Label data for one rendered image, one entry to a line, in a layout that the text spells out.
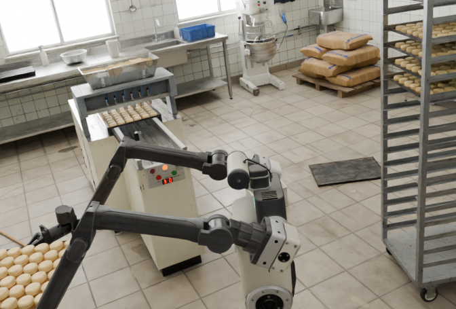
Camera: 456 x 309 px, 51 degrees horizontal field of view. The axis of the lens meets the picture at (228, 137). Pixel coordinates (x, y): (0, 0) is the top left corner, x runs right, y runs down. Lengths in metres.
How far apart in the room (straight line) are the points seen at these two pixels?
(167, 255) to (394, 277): 1.45
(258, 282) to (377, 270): 1.69
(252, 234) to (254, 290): 0.37
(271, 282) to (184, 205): 1.54
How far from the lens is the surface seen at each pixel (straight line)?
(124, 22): 6.73
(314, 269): 3.27
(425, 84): 2.40
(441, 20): 2.40
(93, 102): 3.56
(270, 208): 1.51
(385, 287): 3.15
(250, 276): 1.65
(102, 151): 3.59
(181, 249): 3.28
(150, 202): 3.04
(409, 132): 3.00
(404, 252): 3.19
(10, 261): 2.01
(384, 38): 2.76
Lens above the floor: 2.04
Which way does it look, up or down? 22 degrees down
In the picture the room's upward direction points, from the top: 8 degrees counter-clockwise
